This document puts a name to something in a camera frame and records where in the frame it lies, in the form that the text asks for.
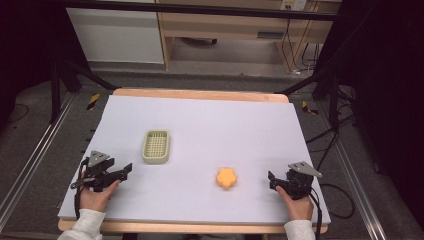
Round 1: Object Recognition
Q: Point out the black metal stand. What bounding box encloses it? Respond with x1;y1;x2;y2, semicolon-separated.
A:
49;58;119;125
273;71;358;131

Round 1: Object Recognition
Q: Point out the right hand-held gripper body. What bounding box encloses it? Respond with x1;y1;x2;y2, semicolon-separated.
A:
275;161;323;201

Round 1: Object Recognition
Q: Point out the person's left hand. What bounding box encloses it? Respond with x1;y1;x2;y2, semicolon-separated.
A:
79;170;121;213

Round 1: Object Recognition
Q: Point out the person's right hand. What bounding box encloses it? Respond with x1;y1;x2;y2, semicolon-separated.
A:
275;185;315;222

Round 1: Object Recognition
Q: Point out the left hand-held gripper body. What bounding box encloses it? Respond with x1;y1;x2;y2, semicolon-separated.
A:
70;150;121;193

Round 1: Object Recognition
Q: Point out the white foam mat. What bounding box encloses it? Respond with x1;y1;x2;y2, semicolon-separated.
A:
57;95;332;225

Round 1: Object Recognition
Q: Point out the black floor cable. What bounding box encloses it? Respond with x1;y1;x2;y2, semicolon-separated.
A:
319;183;356;220

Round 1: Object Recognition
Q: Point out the orange flower-shaped sponge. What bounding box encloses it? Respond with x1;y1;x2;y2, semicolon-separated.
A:
215;167;238;191

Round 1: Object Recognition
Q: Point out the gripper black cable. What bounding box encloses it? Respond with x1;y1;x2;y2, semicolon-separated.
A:
308;186;324;240
73;157;90;221

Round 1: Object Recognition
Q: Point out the green plastic basket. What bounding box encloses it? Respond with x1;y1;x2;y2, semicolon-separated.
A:
141;129;171;165

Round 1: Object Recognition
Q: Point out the metal floor rail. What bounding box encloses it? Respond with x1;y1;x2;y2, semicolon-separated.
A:
316;99;389;240
0;92;76;231

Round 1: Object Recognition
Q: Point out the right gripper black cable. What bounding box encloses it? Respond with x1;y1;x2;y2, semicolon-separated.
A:
308;186;324;240

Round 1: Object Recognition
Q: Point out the yellow black striped tape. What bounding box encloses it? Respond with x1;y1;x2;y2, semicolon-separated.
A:
301;100;320;116
86;92;101;111

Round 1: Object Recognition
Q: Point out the white cabinet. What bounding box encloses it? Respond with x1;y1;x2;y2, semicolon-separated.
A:
65;0;165;65

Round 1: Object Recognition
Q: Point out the black curtain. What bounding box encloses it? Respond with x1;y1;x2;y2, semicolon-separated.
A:
316;0;424;231

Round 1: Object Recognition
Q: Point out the wooden table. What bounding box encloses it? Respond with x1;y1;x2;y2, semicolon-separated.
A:
57;87;329;235

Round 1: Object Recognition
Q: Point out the black metal crossbar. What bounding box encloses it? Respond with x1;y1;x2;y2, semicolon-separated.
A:
63;0;338;22

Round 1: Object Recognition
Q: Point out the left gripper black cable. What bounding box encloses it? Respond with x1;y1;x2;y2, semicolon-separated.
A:
73;157;90;221

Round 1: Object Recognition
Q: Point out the bundle of hanging cables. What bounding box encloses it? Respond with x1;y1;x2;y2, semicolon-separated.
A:
281;18;321;76

